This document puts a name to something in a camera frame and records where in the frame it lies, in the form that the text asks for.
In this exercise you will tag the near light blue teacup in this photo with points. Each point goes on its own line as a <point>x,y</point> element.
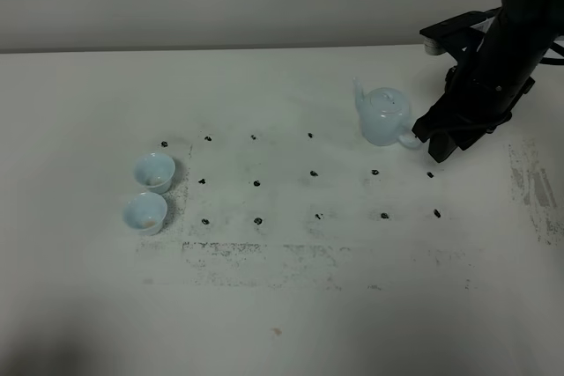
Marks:
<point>145,213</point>

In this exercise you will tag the far light blue teacup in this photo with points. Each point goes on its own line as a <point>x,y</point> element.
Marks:
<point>154,172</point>

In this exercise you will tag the light blue porcelain teapot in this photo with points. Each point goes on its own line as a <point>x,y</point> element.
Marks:
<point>384,116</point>

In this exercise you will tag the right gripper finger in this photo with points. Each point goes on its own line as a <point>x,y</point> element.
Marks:
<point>429,124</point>
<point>441,144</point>

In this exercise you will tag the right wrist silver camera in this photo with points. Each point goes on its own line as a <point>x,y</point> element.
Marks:
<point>454,35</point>

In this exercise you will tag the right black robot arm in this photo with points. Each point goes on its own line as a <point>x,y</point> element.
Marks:
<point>496,52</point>

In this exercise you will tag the light blue teacup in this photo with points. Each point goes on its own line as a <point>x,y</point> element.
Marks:
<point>145,213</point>
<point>154,172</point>

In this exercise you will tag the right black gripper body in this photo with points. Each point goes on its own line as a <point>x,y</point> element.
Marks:
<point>477,100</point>

